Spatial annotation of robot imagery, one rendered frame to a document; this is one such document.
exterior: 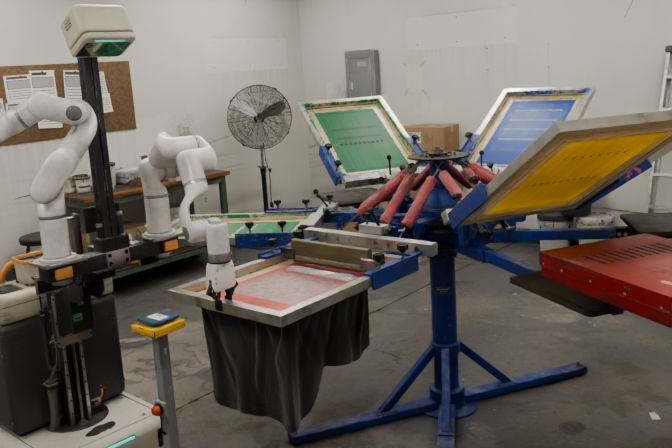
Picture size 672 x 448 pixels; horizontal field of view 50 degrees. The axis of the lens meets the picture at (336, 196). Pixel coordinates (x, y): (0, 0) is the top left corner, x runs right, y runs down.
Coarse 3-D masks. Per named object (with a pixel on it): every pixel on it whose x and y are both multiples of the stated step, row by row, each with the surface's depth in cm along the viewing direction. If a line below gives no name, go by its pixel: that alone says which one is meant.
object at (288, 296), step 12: (312, 276) 286; (360, 276) 282; (288, 288) 272; (300, 288) 271; (312, 288) 270; (324, 288) 269; (252, 300) 261; (264, 300) 260; (276, 300) 259; (288, 300) 258; (300, 300) 257
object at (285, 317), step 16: (400, 256) 294; (240, 272) 291; (176, 288) 269; (192, 288) 273; (336, 288) 257; (352, 288) 259; (368, 288) 267; (192, 304) 260; (208, 304) 254; (224, 304) 248; (240, 304) 246; (304, 304) 242; (320, 304) 246; (256, 320) 239; (272, 320) 234; (288, 320) 234
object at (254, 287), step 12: (300, 264) 305; (264, 276) 290; (276, 276) 289; (288, 276) 288; (300, 276) 287; (240, 288) 276; (252, 288) 275; (264, 288) 274; (276, 288) 273; (240, 300) 261
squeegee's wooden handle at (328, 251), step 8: (296, 240) 303; (304, 240) 302; (296, 248) 304; (304, 248) 301; (312, 248) 298; (320, 248) 295; (328, 248) 292; (336, 248) 289; (344, 248) 287; (352, 248) 284; (360, 248) 283; (368, 248) 282; (312, 256) 299; (320, 256) 296; (328, 256) 293; (336, 256) 290; (344, 256) 287; (352, 256) 285; (360, 256) 282; (368, 256) 280; (360, 264) 283
